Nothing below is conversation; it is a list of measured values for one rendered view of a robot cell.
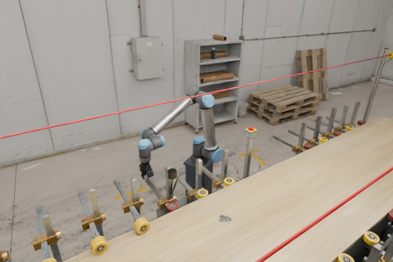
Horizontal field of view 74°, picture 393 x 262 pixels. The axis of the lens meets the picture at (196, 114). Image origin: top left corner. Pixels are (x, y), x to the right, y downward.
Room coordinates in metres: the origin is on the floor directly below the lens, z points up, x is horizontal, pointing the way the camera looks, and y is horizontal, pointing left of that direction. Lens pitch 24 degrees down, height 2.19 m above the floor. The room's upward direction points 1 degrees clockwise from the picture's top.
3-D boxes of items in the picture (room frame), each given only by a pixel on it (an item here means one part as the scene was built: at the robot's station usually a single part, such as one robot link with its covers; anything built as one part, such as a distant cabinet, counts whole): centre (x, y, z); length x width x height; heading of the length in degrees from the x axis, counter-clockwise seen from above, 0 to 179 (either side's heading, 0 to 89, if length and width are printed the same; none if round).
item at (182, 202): (1.52, 0.17, 0.75); 0.26 x 0.01 x 0.10; 124
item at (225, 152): (1.77, -0.23, 0.88); 0.04 x 0.04 x 0.48; 34
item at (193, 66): (4.52, -0.28, 0.78); 0.90 x 0.45 x 1.55; 121
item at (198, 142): (2.37, -0.05, 0.79); 0.17 x 0.15 x 0.18; 43
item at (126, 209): (1.34, 0.41, 0.95); 0.14 x 0.06 x 0.05; 124
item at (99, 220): (1.20, 0.62, 0.95); 0.14 x 0.06 x 0.05; 124
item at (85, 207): (1.23, 0.66, 0.95); 0.50 x 0.04 x 0.04; 34
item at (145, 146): (1.73, 0.39, 1.14); 0.10 x 0.09 x 0.12; 133
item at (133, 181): (1.35, 0.39, 0.91); 0.04 x 0.04 x 0.48; 34
